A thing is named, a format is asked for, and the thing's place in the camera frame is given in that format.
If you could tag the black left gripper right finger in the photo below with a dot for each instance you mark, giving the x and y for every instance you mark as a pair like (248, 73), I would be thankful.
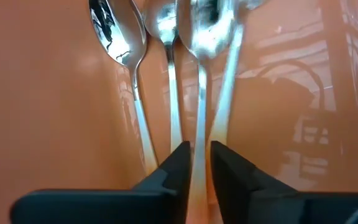
(275, 208)

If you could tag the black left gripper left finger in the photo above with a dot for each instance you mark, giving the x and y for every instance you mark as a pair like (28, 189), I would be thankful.
(104, 208)

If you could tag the large orange plastic bin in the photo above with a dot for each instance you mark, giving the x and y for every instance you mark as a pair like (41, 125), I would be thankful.
(42, 124)

